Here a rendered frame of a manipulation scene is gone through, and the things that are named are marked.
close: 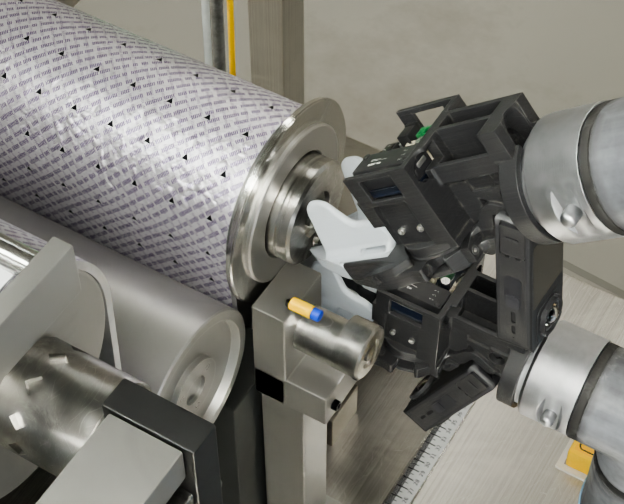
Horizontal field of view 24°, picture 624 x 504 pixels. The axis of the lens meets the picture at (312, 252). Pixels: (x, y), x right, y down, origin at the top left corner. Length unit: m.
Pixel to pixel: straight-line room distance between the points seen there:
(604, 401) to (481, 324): 0.10
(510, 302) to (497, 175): 0.09
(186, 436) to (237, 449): 0.46
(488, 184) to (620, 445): 0.27
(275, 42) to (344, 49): 0.82
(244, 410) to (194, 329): 0.16
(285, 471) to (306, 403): 0.13
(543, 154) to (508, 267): 0.10
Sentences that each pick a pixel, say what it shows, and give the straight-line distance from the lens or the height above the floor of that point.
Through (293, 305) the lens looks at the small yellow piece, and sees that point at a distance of 0.94.
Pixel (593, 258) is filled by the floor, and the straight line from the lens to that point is 2.61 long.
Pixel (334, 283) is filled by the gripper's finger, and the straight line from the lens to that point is 1.09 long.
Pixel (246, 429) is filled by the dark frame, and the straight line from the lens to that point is 1.10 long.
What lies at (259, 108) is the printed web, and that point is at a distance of 0.95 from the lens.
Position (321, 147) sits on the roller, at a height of 1.28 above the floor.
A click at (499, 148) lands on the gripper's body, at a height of 1.40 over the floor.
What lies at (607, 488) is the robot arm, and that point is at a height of 1.06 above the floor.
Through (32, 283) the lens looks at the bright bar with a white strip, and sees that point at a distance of 0.68.
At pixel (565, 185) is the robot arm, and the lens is 0.79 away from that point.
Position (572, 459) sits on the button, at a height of 0.91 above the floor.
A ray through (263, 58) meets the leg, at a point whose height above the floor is 0.52.
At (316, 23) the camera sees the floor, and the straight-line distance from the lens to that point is 2.99.
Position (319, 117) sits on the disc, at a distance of 0.96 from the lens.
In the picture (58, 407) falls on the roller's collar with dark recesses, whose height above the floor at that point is 1.36.
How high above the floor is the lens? 1.98
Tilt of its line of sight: 50 degrees down
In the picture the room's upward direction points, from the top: straight up
